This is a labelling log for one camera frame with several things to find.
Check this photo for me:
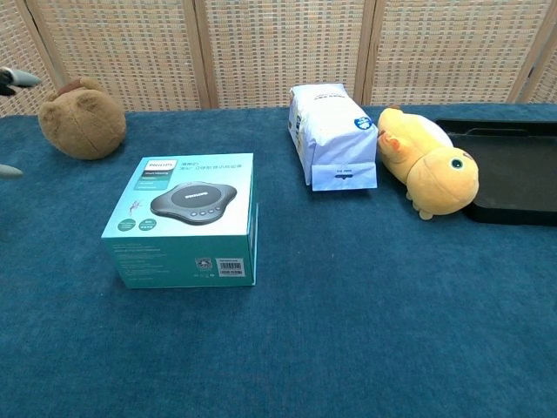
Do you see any white blue tissue pack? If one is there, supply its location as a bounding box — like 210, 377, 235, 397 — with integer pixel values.
287, 84, 379, 192

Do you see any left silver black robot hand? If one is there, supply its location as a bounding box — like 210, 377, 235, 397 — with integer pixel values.
0, 67, 43, 179

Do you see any woven rattan folding screen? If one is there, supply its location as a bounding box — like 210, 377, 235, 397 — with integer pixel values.
0, 0, 557, 118

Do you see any black square plastic tray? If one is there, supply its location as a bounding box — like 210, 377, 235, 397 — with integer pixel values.
433, 118, 557, 227

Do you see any blue felt table mat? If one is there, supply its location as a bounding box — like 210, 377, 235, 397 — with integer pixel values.
0, 103, 557, 418

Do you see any yellow plush hamster toy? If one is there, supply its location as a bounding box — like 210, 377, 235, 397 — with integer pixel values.
376, 105, 480, 222

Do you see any teal speakerphone product box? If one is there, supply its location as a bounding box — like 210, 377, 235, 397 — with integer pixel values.
100, 152, 259, 290

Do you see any brown plush capybara toy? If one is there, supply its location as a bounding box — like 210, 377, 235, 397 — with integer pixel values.
37, 77, 128, 161

